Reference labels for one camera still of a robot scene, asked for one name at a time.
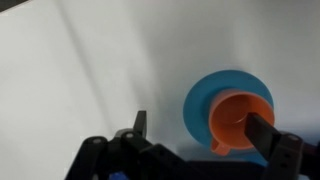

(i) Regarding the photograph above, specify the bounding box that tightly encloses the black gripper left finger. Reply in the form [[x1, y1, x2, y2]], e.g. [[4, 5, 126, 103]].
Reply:
[[65, 110, 188, 180]]

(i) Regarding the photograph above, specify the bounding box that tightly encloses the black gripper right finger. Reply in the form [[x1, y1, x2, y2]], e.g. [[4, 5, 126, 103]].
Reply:
[[244, 112, 320, 180]]

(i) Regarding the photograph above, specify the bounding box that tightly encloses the orange toy mug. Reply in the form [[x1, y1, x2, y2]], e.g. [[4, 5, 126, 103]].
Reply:
[[208, 89, 276, 156]]

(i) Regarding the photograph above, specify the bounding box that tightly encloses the blue toy saucer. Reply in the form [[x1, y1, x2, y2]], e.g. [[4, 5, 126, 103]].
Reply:
[[182, 69, 275, 168]]

